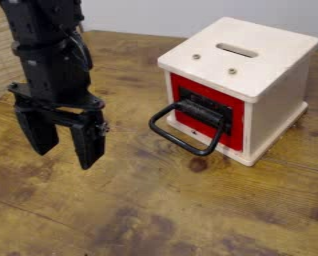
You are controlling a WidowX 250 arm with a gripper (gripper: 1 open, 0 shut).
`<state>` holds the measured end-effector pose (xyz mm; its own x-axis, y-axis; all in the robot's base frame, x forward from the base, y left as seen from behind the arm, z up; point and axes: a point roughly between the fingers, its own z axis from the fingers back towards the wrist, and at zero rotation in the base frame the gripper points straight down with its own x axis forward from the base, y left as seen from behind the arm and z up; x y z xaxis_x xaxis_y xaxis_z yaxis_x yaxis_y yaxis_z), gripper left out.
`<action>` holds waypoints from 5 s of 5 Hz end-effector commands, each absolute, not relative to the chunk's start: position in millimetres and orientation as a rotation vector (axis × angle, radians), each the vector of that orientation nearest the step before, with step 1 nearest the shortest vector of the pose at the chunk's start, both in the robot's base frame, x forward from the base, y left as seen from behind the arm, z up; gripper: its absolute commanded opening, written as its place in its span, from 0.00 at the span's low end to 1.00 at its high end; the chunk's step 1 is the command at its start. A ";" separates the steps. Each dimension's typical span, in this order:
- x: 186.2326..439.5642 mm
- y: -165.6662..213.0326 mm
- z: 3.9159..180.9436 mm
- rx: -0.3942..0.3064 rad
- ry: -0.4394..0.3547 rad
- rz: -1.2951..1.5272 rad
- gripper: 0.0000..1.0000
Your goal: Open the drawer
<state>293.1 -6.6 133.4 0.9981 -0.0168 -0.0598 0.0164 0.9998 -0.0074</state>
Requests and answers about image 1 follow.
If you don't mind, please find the red drawer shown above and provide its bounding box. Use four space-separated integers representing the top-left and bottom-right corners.
169 73 244 151

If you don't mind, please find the black metal drawer handle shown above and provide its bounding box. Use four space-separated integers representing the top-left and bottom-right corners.
148 98 234 157

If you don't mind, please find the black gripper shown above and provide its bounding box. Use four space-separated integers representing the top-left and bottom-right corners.
8 39 108 170

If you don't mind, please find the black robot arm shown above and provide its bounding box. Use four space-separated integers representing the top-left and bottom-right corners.
0 0 107 169

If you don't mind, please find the white wooden box cabinet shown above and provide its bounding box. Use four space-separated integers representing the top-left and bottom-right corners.
148 17 318 166

